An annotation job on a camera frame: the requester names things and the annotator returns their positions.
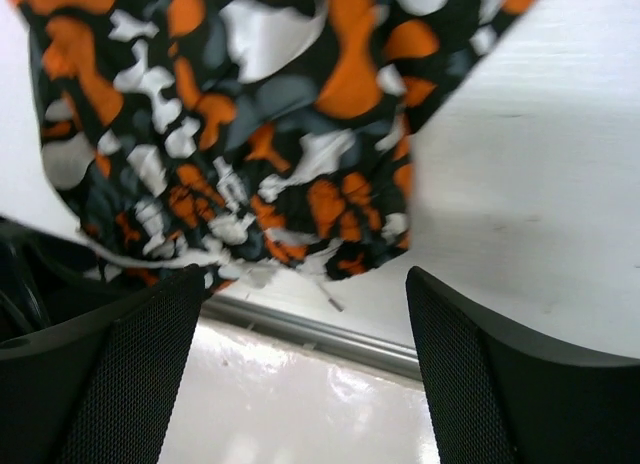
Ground orange camouflage shorts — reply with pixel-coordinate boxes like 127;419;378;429
8;0;535;291

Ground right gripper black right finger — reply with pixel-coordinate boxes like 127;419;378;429
406;266;639;464

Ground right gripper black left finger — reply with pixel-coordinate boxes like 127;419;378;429
1;265;205;463

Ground aluminium rail front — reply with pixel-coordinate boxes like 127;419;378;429
202;297;421;381

